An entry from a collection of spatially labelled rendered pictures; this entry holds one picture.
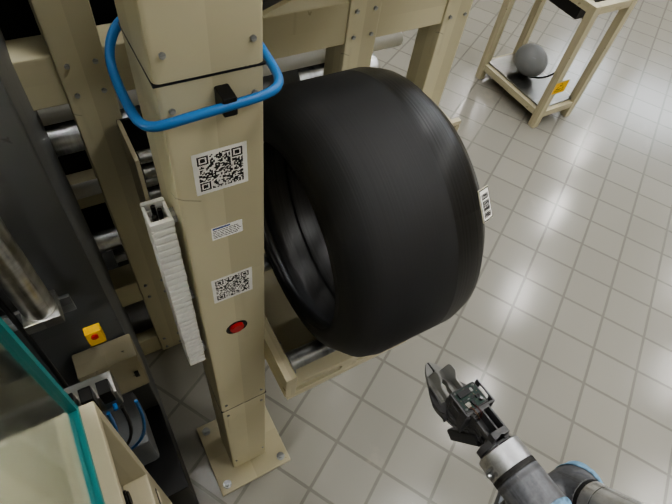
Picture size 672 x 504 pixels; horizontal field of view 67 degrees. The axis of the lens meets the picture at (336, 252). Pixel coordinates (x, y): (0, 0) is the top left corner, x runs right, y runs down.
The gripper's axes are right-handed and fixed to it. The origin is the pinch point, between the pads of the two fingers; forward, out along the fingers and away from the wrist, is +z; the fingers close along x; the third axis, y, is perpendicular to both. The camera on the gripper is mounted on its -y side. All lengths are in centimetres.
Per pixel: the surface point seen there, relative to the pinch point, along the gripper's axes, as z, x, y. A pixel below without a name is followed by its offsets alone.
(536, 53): 167, -221, -48
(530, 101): 150, -210, -70
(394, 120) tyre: 23, 2, 49
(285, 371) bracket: 16.3, 26.5, -4.0
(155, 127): 15, 41, 63
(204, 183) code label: 18, 36, 51
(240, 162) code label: 18, 31, 53
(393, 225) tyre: 8.9, 10.0, 40.0
